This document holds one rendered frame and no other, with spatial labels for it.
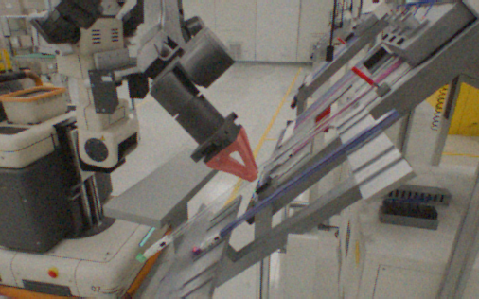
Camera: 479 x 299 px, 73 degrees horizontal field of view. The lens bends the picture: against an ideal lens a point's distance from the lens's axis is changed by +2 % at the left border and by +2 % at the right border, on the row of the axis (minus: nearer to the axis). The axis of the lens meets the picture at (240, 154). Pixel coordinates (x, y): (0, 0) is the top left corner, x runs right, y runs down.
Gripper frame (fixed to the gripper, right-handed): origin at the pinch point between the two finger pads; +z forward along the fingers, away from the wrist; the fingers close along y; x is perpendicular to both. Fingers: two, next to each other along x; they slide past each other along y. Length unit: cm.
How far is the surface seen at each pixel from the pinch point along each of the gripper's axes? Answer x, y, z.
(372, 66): -28, 67, 15
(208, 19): 173, 938, -176
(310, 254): 5.8, 7.2, 22.6
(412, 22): -38, 40, 6
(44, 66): 397, 530, -272
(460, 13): -44, 34, 9
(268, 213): 17.1, 28.6, 20.1
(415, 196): -13, 60, 59
